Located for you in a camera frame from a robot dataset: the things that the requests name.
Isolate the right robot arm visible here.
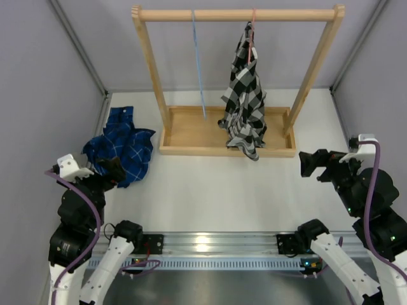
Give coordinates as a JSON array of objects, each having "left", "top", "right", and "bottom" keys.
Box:
[{"left": 295, "top": 149, "right": 406, "bottom": 304}]

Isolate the light blue hanger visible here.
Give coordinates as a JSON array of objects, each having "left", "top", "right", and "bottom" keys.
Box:
[{"left": 191, "top": 10, "right": 207, "bottom": 120}]

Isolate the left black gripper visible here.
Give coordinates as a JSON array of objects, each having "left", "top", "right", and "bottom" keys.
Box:
[{"left": 58, "top": 156, "right": 126, "bottom": 227}]

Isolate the grey slotted cable duct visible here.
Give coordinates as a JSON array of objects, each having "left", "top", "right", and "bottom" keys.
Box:
[{"left": 121, "top": 256, "right": 322, "bottom": 271}]

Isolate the black white checkered shirt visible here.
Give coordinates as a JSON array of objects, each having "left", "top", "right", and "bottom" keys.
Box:
[{"left": 217, "top": 22, "right": 267, "bottom": 161}]

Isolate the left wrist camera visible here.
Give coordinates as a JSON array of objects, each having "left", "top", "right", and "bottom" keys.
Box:
[{"left": 57, "top": 154, "right": 94, "bottom": 182}]

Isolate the pink hanger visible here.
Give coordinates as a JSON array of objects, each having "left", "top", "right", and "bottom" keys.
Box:
[{"left": 247, "top": 8, "right": 257, "bottom": 65}]

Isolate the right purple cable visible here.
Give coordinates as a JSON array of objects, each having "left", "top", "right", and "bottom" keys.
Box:
[{"left": 359, "top": 141, "right": 407, "bottom": 271}]

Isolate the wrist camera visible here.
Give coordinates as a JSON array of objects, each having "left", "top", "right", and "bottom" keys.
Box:
[
  {"left": 339, "top": 133, "right": 378, "bottom": 163},
  {"left": 57, "top": 154, "right": 94, "bottom": 182}
]

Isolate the blue plaid shirt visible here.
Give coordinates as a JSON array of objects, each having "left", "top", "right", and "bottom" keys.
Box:
[{"left": 82, "top": 106, "right": 156, "bottom": 188}]

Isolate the aluminium mounting rail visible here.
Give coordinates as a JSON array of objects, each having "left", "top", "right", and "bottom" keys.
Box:
[{"left": 95, "top": 231, "right": 382, "bottom": 258}]

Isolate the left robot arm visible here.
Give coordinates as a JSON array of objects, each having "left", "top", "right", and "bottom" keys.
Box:
[{"left": 45, "top": 154, "right": 144, "bottom": 304}]

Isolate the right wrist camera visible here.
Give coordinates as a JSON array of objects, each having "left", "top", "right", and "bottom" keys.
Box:
[{"left": 339, "top": 133, "right": 378, "bottom": 163}]

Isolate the wooden clothes rack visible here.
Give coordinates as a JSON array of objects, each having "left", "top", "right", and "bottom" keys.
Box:
[{"left": 132, "top": 4, "right": 345, "bottom": 158}]

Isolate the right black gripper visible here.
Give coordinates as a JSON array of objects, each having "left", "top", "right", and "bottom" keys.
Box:
[{"left": 299, "top": 149, "right": 365, "bottom": 216}]

